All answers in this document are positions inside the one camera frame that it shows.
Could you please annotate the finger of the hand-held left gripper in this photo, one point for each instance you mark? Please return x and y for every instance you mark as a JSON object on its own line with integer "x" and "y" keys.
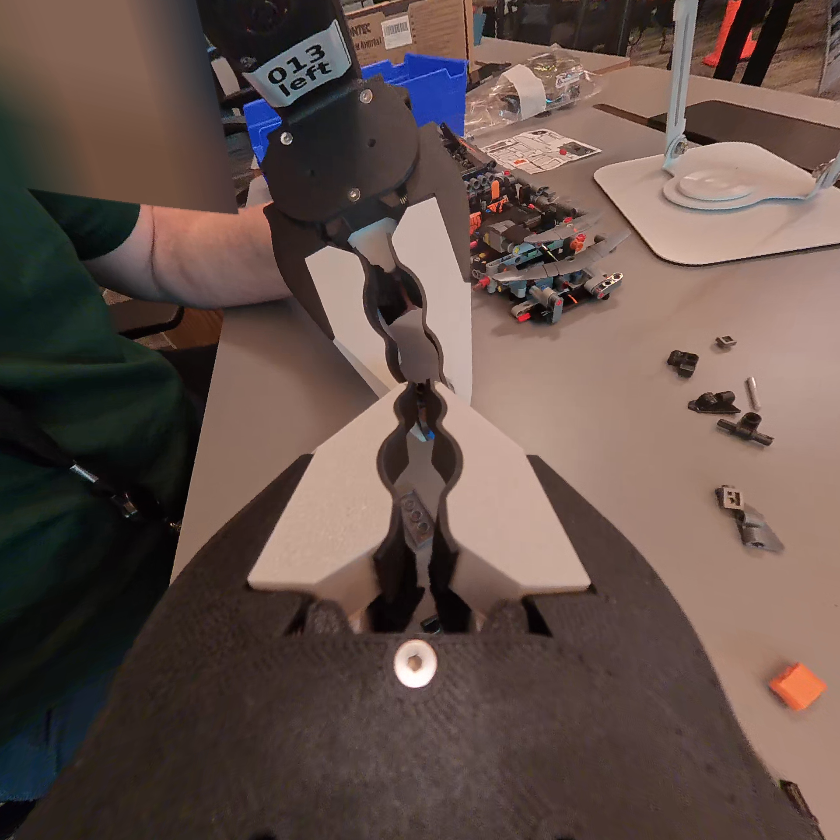
{"x": 341, "y": 302}
{"x": 446, "y": 295}

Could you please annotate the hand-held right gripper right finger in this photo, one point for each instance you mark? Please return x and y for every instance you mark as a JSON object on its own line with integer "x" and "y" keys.
{"x": 518, "y": 525}

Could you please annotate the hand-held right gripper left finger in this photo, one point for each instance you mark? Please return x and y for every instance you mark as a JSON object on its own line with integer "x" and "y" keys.
{"x": 328, "y": 518}

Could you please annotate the lego car model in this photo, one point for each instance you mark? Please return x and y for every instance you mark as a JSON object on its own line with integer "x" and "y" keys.
{"x": 538, "y": 262}

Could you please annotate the person's left forearm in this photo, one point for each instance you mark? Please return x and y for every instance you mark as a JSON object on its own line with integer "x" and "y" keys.
{"x": 197, "y": 262}

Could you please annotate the grey lego plate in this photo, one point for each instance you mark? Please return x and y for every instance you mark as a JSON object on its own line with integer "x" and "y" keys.
{"x": 415, "y": 518}

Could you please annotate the clear bag of lego parts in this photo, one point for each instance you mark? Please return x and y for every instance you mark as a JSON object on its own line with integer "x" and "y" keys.
{"x": 525, "y": 85}

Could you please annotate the black lego connector block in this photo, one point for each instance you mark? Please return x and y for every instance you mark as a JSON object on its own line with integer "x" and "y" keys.
{"x": 682, "y": 363}

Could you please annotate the black curved lego piece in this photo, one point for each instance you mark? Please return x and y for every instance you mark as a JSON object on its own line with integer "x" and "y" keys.
{"x": 714, "y": 401}

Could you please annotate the light grey lego joint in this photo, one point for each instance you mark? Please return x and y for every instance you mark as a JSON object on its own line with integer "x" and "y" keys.
{"x": 760, "y": 530}

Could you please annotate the black T-shaped lego connector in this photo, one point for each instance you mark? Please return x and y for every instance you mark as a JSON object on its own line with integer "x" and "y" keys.
{"x": 745, "y": 430}

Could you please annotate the light grey lego axle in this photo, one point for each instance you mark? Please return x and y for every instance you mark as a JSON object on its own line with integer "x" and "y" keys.
{"x": 753, "y": 392}

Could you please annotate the orange lego piece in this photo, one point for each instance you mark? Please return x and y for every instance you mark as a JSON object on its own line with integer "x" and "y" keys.
{"x": 797, "y": 686}

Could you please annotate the nested blue storage bins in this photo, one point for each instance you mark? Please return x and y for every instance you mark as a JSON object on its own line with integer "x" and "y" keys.
{"x": 433, "y": 85}

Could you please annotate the cardboard box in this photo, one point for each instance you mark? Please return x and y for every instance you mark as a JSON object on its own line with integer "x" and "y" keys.
{"x": 426, "y": 26}

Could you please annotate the white sticker sheet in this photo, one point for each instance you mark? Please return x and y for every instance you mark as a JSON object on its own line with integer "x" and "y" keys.
{"x": 544, "y": 154}

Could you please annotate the person's green shirt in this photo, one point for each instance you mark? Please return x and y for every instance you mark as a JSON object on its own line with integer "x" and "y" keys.
{"x": 79, "y": 590}

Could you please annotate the white book stand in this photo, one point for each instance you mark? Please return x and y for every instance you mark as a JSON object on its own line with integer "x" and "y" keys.
{"x": 722, "y": 229}

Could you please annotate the dark table hatch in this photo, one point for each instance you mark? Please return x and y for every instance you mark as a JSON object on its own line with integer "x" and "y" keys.
{"x": 754, "y": 131}

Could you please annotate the person's blue jeans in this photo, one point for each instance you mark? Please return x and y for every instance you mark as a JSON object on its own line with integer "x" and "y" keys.
{"x": 26, "y": 761}

